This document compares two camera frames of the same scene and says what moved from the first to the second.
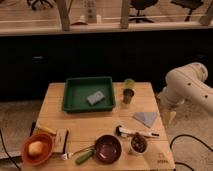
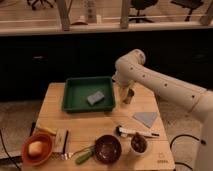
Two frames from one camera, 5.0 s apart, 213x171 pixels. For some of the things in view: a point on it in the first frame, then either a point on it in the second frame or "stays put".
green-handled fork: [86, 153] stays put
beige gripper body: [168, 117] to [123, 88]
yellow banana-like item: [47, 130] stays put
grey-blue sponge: [95, 97] stays put
